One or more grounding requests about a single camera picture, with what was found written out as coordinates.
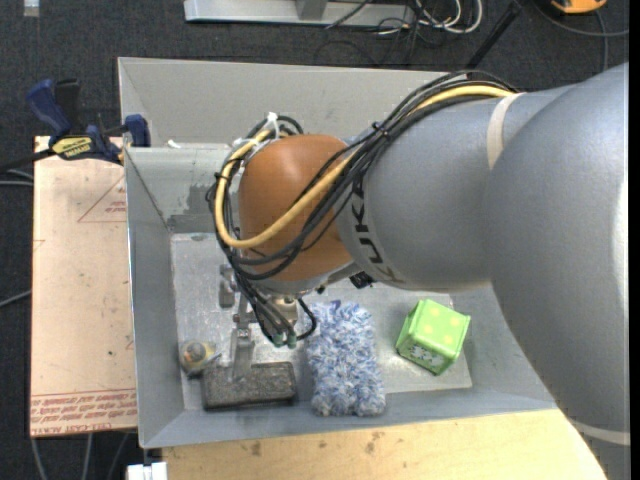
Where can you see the blue and white fluffy sponge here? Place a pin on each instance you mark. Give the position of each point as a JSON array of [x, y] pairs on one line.
[[345, 363]]

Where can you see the green dice cube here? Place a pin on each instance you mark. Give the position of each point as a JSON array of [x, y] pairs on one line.
[[432, 333]]

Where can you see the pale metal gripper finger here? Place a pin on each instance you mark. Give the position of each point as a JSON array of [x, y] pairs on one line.
[[226, 288], [242, 353]]

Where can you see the small round grey thing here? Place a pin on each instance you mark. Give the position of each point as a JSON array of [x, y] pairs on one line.
[[196, 354]]

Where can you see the dark speckled flat block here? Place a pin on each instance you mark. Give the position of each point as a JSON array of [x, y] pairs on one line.
[[265, 388]]

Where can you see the grey metal bin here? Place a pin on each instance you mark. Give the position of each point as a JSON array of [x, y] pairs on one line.
[[165, 278]]

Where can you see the brown cardboard board red print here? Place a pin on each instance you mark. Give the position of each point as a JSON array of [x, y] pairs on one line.
[[80, 293]]

